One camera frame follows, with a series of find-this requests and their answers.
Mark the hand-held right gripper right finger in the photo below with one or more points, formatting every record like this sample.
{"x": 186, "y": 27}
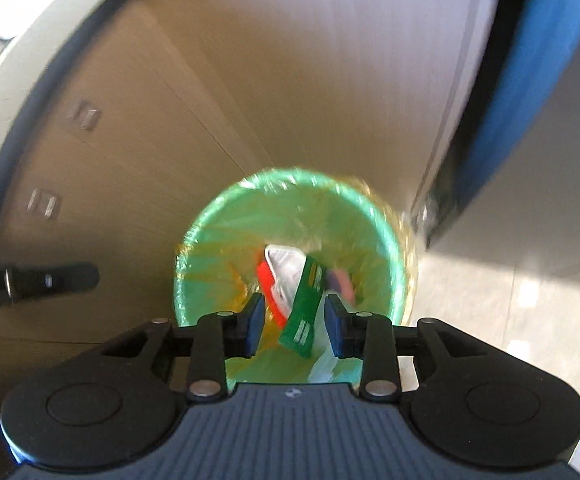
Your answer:
{"x": 333, "y": 327}

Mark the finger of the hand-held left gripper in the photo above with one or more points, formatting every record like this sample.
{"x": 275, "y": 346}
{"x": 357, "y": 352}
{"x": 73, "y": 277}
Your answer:
{"x": 55, "y": 280}

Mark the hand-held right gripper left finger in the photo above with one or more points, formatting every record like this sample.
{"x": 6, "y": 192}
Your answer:
{"x": 254, "y": 324}

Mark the green snack wrapper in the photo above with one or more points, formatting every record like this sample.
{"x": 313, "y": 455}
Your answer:
{"x": 302, "y": 310}

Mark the green plastic trash bin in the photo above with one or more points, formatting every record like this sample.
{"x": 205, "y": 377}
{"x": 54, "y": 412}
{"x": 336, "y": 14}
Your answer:
{"x": 210, "y": 240}

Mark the pink wrapper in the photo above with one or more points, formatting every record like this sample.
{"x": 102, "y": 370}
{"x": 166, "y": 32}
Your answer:
{"x": 342, "y": 282}

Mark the red and white wrapper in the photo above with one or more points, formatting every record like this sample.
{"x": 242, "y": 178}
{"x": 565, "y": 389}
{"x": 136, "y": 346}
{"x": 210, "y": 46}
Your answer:
{"x": 282, "y": 270}

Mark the translucent yellow bin liner bag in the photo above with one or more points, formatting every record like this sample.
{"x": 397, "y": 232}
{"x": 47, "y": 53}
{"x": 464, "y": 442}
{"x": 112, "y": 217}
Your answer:
{"x": 409, "y": 260}

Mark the wooden cabinet door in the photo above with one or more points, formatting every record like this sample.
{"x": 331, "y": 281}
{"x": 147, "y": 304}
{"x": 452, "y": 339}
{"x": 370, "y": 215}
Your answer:
{"x": 320, "y": 60}
{"x": 95, "y": 170}

